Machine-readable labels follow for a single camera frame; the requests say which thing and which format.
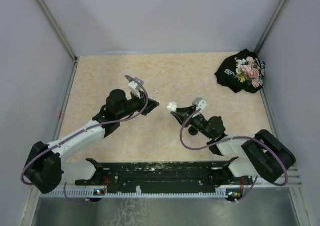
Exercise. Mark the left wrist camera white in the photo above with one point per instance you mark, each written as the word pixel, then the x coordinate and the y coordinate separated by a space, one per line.
pixel 135 86

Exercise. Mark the white earbud case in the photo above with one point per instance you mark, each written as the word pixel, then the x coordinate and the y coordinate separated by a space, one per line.
pixel 172 106

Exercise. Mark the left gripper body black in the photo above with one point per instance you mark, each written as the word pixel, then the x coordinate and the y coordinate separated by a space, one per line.
pixel 137 104

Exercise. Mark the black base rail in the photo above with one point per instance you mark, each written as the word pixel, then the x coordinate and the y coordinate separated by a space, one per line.
pixel 161 177

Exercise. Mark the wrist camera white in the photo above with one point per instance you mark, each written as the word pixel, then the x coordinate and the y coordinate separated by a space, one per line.
pixel 135 86
pixel 199 103

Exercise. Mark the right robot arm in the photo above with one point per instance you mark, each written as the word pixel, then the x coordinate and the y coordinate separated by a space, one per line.
pixel 261 155

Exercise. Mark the black earbud case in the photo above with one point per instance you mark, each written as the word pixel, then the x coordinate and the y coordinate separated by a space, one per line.
pixel 193 131

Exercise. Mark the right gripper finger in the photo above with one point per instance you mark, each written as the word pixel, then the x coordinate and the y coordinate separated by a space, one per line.
pixel 180 117
pixel 186 109

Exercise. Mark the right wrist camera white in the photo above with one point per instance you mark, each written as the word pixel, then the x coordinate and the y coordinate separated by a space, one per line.
pixel 199 103

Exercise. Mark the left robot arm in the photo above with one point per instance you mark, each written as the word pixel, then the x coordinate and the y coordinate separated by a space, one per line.
pixel 46 166

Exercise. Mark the aluminium frame post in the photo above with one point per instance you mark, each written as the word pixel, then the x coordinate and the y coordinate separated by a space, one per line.
pixel 57 29
pixel 280 7

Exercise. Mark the aluminium frame post right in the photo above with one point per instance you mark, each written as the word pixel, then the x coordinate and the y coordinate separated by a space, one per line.
pixel 280 7

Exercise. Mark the aluminium frame post left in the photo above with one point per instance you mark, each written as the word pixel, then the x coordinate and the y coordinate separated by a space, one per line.
pixel 57 29

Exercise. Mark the black floral cloth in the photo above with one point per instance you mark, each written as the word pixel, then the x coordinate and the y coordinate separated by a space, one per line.
pixel 242 71

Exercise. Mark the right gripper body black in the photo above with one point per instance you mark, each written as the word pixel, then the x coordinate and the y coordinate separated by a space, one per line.
pixel 198 121

